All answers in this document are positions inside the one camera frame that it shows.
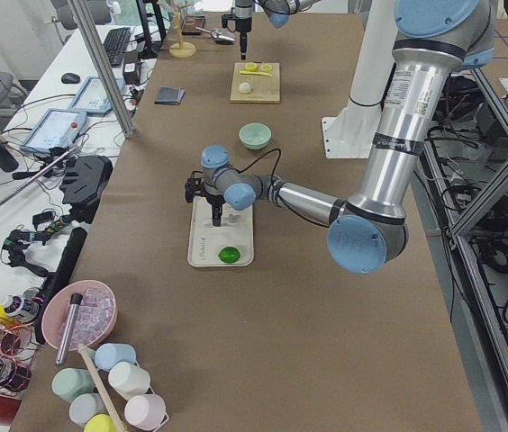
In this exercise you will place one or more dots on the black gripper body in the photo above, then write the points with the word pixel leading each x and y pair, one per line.
pixel 243 24
pixel 214 200

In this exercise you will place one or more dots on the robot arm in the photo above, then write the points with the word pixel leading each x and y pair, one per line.
pixel 277 12
pixel 434 38

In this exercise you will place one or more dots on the mint green bowl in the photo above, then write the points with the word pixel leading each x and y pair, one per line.
pixel 255 135

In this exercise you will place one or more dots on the pink bowl with ice cubes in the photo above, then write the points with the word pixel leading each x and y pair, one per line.
pixel 96 316

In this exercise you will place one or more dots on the lemon slice near knife tip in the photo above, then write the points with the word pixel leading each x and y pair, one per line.
pixel 250 67

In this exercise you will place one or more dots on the yellow plastic knife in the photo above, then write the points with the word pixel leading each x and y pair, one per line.
pixel 255 73

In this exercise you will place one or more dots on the metal scoop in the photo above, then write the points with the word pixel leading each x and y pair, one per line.
pixel 221 36

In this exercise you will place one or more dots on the white rabbit serving tray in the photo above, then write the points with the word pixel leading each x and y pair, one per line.
pixel 206 240

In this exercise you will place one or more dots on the bamboo cutting board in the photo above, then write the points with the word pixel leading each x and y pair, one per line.
pixel 265 90

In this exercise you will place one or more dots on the green lime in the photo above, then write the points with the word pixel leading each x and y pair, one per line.
pixel 229 255

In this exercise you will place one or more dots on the wooden mug tree stand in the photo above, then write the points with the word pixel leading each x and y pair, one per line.
pixel 180 49

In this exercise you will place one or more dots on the grey folded cloth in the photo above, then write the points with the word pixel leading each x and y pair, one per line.
pixel 169 95

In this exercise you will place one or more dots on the black plastic holder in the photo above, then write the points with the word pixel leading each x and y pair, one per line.
pixel 83 183

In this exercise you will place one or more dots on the black keyboard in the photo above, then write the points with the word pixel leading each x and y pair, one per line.
pixel 115 43

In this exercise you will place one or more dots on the blue teach pendant far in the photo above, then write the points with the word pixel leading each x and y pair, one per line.
pixel 91 98

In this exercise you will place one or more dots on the blue teach pendant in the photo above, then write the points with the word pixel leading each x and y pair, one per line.
pixel 91 98
pixel 57 128

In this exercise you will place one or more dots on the blue teach pendant near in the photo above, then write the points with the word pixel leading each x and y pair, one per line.
pixel 57 128

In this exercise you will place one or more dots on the metal tube with black cap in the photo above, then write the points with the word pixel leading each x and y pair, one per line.
pixel 62 353

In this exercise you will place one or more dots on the black computer mouse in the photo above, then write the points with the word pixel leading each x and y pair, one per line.
pixel 70 78

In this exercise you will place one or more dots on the light blue cup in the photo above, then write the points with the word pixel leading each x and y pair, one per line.
pixel 110 354

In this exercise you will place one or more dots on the white cup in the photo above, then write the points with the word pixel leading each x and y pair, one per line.
pixel 129 380

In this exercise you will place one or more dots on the pink cup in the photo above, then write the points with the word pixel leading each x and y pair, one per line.
pixel 146 411

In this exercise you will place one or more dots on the mint green cup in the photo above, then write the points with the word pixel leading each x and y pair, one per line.
pixel 69 383

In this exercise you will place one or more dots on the grey blue cup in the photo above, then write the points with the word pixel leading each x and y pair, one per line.
pixel 84 407

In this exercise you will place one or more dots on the yellow cup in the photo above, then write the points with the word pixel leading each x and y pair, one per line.
pixel 100 423

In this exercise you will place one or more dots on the aluminium frame post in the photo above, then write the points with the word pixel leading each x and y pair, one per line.
pixel 94 46

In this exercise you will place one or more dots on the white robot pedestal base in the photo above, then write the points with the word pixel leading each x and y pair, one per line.
pixel 350 133

